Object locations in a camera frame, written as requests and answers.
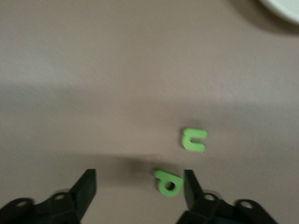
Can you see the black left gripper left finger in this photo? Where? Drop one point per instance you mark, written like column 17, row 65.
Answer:
column 81, row 198

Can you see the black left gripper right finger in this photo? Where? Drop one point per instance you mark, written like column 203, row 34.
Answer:
column 198, row 207

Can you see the green foam letter p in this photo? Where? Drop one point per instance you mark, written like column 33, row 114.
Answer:
column 161, row 178

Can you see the green foam letter u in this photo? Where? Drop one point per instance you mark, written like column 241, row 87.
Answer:
column 187, row 140

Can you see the brown table cover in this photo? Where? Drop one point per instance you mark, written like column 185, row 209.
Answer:
column 70, row 70

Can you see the cream plate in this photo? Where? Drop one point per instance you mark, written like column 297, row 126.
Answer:
column 285, row 9

